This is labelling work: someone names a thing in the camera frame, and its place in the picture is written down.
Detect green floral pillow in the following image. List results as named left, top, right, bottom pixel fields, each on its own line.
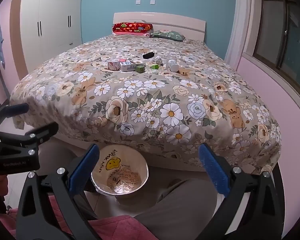
left=150, top=29, right=186, bottom=42

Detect white bed headboard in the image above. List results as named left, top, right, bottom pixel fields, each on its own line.
left=113, top=12, right=206, bottom=42

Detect red printed pillow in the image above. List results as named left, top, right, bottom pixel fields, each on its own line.
left=112, top=22, right=153, bottom=34

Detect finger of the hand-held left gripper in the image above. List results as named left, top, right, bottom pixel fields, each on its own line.
left=0, top=122, right=59, bottom=157
left=0, top=103, right=30, bottom=130

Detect white wardrobe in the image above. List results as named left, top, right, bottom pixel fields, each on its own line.
left=20, top=0, right=83, bottom=74

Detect white green carton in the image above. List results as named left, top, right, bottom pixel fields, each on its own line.
left=120, top=61, right=144, bottom=72

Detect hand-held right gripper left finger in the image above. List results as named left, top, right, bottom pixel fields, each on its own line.
left=16, top=144, right=108, bottom=240

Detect window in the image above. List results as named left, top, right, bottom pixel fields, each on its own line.
left=252, top=0, right=300, bottom=92

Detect pink folded blanket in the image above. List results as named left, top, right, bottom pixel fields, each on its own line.
left=112, top=31, right=151, bottom=38

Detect person's grey pants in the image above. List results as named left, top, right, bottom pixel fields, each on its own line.
left=85, top=177, right=218, bottom=240

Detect floral bedspread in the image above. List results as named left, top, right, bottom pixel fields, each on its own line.
left=9, top=34, right=282, bottom=176

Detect person's left hand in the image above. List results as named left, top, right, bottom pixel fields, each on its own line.
left=0, top=174, right=9, bottom=198

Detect person's pink top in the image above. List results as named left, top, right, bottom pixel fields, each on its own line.
left=0, top=194, right=156, bottom=240

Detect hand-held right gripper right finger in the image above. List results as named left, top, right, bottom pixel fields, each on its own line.
left=199, top=144, right=285, bottom=240

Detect white plastic bottle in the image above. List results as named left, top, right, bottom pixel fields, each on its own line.
left=166, top=58, right=180, bottom=73

